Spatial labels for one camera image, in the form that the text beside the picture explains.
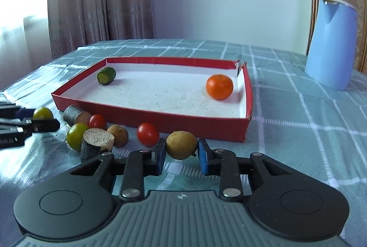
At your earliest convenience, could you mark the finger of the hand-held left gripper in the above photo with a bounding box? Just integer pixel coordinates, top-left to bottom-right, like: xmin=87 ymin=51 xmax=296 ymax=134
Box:
xmin=0 ymin=102 xmax=35 ymax=119
xmin=0 ymin=118 xmax=61 ymax=139

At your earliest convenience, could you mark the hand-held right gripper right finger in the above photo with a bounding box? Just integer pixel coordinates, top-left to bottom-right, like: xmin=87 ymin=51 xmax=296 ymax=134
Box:
xmin=198 ymin=138 xmax=296 ymax=202

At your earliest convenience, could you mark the red cardboard box tray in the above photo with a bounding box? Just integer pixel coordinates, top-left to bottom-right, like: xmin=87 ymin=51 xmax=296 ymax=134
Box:
xmin=52 ymin=57 xmax=254 ymax=143

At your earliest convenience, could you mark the brown longan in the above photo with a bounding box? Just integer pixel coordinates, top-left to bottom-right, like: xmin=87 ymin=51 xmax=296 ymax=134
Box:
xmin=107 ymin=124 xmax=128 ymax=148
xmin=166 ymin=131 xmax=199 ymax=160

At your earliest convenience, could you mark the green tomato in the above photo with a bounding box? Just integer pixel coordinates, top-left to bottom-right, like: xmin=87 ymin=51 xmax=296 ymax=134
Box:
xmin=67 ymin=123 xmax=89 ymax=151
xmin=33 ymin=106 xmax=54 ymax=121

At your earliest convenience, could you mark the white sheer curtain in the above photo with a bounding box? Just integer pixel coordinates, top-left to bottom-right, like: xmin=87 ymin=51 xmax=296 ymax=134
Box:
xmin=0 ymin=0 xmax=53 ymax=93

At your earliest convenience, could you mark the green checked tablecloth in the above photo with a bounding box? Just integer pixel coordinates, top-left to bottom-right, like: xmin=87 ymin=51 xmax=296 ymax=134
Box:
xmin=0 ymin=39 xmax=367 ymax=247

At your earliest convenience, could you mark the green cucumber piece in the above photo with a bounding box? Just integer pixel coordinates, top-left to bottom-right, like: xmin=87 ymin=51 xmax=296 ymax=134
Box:
xmin=97 ymin=67 xmax=117 ymax=85

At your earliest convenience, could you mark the orange mandarin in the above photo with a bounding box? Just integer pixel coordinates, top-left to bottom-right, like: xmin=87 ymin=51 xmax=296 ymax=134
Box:
xmin=206 ymin=74 xmax=234 ymax=101

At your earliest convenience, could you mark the dark sugarcane piece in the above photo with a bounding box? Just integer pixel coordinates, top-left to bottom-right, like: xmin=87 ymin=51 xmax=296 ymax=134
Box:
xmin=63 ymin=105 xmax=92 ymax=127
xmin=80 ymin=128 xmax=115 ymax=164

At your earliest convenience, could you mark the brown patterned curtain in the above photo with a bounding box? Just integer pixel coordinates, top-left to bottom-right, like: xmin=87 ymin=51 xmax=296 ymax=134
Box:
xmin=47 ymin=0 xmax=154 ymax=60

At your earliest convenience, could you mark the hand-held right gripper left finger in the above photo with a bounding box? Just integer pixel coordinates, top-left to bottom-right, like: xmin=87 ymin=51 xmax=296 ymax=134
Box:
xmin=70 ymin=138 xmax=166 ymax=202

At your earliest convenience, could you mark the red cherry tomato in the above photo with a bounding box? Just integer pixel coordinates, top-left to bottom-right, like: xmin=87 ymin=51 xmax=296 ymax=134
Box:
xmin=137 ymin=123 xmax=160 ymax=147
xmin=88 ymin=114 xmax=106 ymax=130

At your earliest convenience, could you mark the blue electric kettle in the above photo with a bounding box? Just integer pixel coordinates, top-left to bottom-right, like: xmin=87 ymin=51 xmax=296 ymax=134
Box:
xmin=304 ymin=0 xmax=359 ymax=91

